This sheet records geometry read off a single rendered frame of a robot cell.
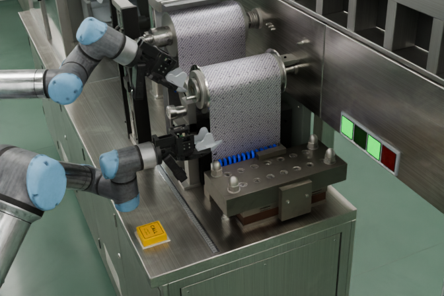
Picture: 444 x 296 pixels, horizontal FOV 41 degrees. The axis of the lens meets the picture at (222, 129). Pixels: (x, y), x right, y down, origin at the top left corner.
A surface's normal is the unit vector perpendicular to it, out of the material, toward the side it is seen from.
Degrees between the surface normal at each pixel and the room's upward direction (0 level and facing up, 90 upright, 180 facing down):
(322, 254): 90
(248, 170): 0
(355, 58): 90
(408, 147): 90
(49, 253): 0
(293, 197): 90
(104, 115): 0
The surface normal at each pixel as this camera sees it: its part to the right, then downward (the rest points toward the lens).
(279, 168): -0.04, -0.87
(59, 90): -0.04, 0.50
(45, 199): 0.91, 0.10
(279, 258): 0.41, 0.44
